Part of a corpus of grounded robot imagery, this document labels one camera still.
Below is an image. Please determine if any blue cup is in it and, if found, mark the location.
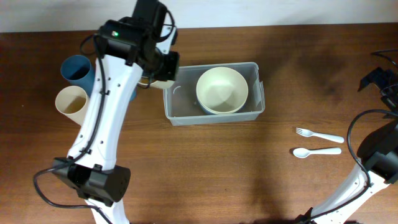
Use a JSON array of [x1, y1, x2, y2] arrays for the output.
[[130, 88, 137, 101], [60, 55, 95, 96]]

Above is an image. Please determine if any blue bowl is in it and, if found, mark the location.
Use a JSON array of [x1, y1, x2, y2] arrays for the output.
[[197, 101, 245, 115]]

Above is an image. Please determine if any cream bowl back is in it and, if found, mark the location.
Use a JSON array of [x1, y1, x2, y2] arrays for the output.
[[196, 67, 249, 114]]

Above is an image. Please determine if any cream cup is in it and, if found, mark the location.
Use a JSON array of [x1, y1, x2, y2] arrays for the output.
[[55, 86, 90, 126], [138, 77, 174, 90]]

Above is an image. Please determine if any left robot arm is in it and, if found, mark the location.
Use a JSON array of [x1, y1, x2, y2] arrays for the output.
[[52, 0, 179, 223]]

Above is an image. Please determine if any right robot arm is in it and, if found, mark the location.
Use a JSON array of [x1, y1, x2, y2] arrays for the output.
[[295, 67, 397, 224]]

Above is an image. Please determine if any clear plastic container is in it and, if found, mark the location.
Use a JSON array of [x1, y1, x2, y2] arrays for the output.
[[163, 62, 266, 126]]

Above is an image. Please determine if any white plastic fork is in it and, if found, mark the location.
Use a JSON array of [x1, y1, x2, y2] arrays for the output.
[[295, 128, 345, 143]]

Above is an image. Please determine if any white plastic spoon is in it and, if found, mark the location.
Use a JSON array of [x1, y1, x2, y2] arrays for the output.
[[292, 147, 342, 159]]

